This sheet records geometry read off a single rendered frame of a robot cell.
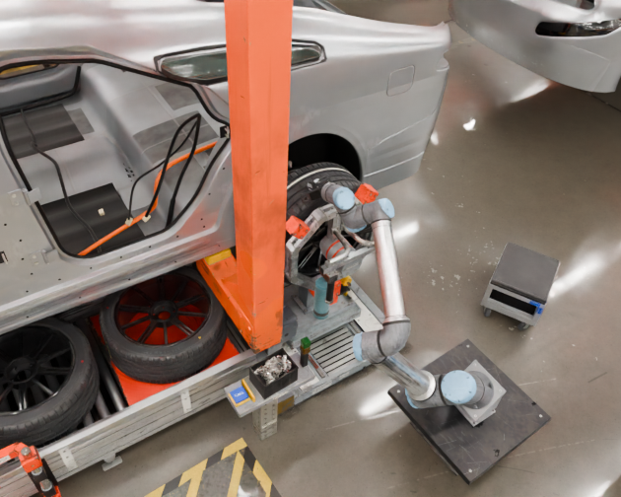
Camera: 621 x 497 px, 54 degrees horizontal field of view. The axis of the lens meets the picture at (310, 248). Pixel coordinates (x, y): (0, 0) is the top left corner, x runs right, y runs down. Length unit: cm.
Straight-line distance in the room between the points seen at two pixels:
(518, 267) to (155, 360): 226
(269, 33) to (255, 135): 37
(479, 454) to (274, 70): 209
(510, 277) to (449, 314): 46
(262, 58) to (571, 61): 329
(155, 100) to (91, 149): 51
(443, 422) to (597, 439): 100
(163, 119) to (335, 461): 214
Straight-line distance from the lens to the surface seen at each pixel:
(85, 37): 259
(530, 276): 402
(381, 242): 262
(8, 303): 303
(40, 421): 314
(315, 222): 292
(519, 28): 506
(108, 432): 321
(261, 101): 211
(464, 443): 326
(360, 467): 343
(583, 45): 494
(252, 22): 197
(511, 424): 339
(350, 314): 375
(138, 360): 321
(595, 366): 420
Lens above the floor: 309
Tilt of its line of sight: 45 degrees down
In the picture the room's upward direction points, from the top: 4 degrees clockwise
